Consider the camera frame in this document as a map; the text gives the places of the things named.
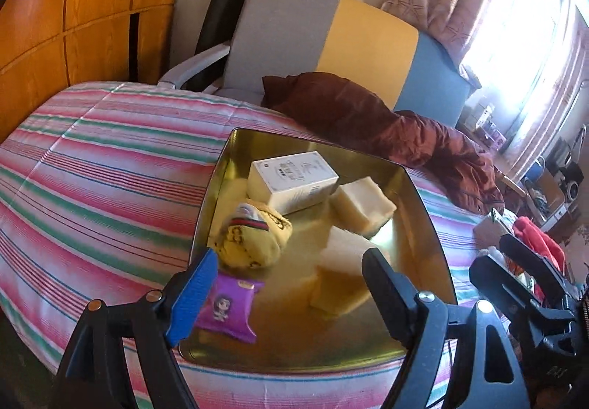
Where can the black stereo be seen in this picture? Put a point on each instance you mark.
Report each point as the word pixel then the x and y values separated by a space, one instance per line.
pixel 568 174

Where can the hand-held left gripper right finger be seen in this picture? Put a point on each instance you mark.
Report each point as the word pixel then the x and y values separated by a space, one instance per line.
pixel 391 294

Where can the grey yellow blue chair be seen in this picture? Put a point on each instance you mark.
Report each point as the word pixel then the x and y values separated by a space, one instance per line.
pixel 285 31

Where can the blue cup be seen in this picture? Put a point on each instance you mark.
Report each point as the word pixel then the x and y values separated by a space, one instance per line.
pixel 534 169

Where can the red fleece blanket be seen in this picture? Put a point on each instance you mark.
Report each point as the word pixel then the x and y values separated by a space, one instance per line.
pixel 538 238

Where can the white cardboard box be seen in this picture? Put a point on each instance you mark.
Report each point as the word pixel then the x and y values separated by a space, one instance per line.
pixel 294 179

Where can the purple box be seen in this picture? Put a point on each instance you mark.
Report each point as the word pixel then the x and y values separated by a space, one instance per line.
pixel 494 138

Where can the cream sponge block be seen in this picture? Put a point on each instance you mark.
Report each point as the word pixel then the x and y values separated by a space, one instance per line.
pixel 363 206
pixel 345 252

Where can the yellow patterned socks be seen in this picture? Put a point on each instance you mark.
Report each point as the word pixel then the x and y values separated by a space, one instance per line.
pixel 248 243

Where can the wooden desk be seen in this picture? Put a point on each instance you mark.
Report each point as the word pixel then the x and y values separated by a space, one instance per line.
pixel 547 202

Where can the golden metal tray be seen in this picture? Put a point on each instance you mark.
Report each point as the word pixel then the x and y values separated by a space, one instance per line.
pixel 294 340

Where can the brown jacket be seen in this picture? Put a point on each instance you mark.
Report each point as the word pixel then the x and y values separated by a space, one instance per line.
pixel 368 123

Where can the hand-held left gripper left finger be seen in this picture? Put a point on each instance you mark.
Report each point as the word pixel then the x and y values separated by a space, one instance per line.
pixel 193 298

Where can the purple snack packet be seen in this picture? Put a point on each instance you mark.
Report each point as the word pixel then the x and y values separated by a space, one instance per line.
pixel 225 312

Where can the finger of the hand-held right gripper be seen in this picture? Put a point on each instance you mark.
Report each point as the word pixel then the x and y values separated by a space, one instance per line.
pixel 501 284
pixel 536 261

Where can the striped blanket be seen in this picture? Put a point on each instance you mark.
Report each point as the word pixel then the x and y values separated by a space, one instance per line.
pixel 115 183

